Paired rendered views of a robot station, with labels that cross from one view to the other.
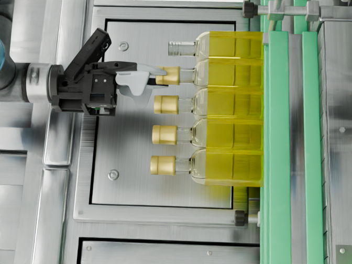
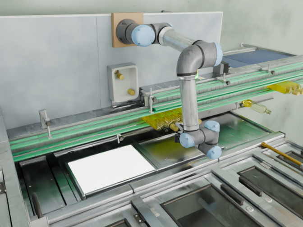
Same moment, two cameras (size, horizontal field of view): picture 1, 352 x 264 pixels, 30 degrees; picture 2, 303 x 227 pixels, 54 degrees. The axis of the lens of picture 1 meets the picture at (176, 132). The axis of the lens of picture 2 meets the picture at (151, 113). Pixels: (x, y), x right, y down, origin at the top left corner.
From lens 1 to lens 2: 2.01 m
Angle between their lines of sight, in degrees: 78
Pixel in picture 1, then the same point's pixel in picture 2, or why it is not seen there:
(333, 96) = (164, 88)
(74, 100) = not seen: hidden behind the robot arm
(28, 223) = (235, 157)
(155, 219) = not seen: hidden behind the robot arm
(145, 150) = not seen: hidden behind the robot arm
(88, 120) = (196, 154)
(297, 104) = (169, 93)
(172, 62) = (162, 149)
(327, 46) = (153, 90)
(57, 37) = (177, 173)
